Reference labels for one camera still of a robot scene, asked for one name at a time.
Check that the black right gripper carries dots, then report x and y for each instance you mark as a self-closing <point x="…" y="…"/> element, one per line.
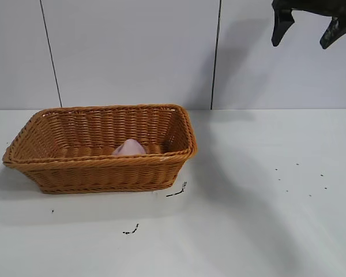
<point x="320" y="6"/>

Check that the pink peach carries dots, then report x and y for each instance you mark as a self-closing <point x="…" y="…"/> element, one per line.
<point x="129" y="148"/>

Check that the brown woven wicker basket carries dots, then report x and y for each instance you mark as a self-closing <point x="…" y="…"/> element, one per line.
<point x="103" y="173"/>

